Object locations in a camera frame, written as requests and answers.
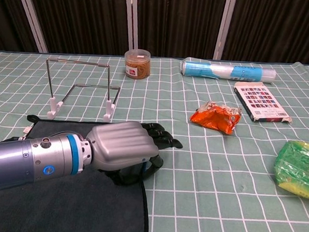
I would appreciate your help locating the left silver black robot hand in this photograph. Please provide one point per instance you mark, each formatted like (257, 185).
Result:
(123, 145)

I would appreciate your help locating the blue towel with black trim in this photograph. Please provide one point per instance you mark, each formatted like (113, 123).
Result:
(84, 209)

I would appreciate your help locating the clear jar of rubber bands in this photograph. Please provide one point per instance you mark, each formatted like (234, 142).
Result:
(137, 65)

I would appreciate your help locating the orange snack packet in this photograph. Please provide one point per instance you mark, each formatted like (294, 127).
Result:
(215, 119)

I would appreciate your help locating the green checked tablecloth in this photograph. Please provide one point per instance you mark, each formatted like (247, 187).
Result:
(204, 204)

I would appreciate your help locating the blue white plastic film roll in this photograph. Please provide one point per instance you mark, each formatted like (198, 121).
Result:
(226, 70)

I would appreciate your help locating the dark curtain panel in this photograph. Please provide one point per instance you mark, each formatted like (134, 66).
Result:
(84, 18)
(277, 29)
(5, 12)
(179, 22)

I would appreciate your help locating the white box with picture grid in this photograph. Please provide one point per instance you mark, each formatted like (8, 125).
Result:
(261, 102)

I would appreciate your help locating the green snack packet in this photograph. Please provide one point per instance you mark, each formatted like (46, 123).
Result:
(299, 168)

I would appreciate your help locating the white partition post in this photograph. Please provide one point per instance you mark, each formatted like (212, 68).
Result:
(31, 17)
(224, 28)
(132, 21)

